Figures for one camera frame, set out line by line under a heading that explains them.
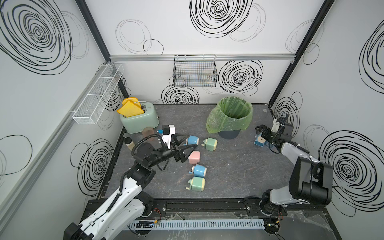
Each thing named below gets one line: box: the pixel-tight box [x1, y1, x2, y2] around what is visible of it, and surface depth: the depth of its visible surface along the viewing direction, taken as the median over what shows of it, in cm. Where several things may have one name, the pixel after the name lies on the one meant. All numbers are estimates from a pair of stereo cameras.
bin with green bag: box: [205, 96, 253, 139], surface depth 90 cm
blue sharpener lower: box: [188, 164, 207, 178], surface depth 81 cm
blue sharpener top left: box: [183, 135, 200, 146], surface depth 93 cm
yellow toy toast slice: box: [117, 97, 145, 118], surface depth 94 cm
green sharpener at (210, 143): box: [201, 137, 218, 152], surface depth 93 cm
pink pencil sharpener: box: [189, 151, 201, 165], surface depth 86 cm
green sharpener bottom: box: [185, 176, 206, 192], surface depth 77 cm
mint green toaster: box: [119, 102, 160, 134], surface depth 98 cm
